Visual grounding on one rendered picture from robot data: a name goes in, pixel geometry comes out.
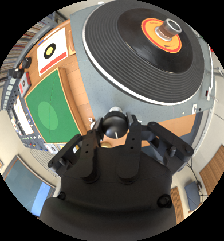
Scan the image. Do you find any black console knob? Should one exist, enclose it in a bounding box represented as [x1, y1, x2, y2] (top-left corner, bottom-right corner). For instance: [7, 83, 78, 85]
[11, 68, 25, 79]
[22, 57, 32, 69]

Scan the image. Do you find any red grey tape cartridge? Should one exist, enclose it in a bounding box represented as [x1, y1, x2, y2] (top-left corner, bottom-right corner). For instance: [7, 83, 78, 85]
[18, 71, 32, 98]

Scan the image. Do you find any grey perforated panel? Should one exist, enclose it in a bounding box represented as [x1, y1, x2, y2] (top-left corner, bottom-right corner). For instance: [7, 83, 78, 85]
[30, 148, 63, 178]

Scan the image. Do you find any silver brown spindle adapter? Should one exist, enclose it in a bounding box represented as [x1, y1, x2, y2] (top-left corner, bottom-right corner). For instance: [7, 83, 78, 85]
[154, 18, 182, 42]

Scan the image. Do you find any blue padded panel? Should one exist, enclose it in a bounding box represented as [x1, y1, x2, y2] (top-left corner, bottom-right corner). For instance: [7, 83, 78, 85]
[184, 181, 202, 211]

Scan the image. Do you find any silver round knob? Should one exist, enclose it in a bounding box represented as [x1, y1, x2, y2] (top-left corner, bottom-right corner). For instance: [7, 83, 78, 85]
[108, 106, 124, 114]

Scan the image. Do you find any white small lever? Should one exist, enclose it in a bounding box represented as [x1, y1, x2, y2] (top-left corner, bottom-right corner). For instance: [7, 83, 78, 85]
[88, 117, 96, 131]

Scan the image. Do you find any wooden tray green felt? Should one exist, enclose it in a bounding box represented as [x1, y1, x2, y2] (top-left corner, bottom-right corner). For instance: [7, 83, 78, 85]
[23, 67, 83, 144]

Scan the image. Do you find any white record sleeve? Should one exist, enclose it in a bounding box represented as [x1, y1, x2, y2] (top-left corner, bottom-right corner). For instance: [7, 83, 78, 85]
[37, 27, 69, 77]

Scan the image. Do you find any record shelf unit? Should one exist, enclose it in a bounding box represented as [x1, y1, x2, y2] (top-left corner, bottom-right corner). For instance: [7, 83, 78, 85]
[0, 10, 68, 91]

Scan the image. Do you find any white paper sheet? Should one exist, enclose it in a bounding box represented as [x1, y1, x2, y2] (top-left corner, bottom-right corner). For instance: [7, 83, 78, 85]
[13, 96, 34, 135]

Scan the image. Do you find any grey mixing console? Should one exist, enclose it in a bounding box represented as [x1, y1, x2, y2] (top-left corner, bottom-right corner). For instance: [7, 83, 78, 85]
[0, 56, 49, 151]

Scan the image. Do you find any white tape cartridge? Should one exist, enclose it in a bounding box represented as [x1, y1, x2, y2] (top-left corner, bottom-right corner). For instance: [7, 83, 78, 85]
[45, 143, 59, 154]

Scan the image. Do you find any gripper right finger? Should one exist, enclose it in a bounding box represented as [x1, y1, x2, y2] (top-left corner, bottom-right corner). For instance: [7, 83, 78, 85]
[116, 112, 194, 185]

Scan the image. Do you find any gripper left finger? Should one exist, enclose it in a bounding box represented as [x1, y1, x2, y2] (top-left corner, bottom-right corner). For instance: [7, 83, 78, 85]
[48, 116, 105, 183]

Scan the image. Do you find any black ribbed turntable platter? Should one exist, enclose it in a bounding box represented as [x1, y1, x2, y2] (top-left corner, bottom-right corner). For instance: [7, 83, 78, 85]
[82, 0, 205, 106]

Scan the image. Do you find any wooden slatted wall panel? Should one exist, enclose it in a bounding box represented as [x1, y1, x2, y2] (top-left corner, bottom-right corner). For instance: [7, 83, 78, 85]
[170, 186, 184, 225]
[199, 144, 224, 196]

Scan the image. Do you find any black microphone stand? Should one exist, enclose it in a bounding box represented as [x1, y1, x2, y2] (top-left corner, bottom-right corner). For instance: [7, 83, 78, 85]
[188, 158, 210, 203]

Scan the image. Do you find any grey turntable body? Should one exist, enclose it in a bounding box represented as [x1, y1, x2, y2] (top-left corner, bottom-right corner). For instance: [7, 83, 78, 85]
[69, 3, 217, 124]

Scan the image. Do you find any black record orange label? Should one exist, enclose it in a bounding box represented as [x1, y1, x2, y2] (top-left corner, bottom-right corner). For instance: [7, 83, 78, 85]
[116, 4, 194, 74]

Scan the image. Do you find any blue grey window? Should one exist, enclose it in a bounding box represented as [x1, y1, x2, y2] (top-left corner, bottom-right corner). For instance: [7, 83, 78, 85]
[2, 156, 56, 218]

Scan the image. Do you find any black round knob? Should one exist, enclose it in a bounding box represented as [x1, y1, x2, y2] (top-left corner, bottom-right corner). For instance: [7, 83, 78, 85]
[101, 111, 129, 139]

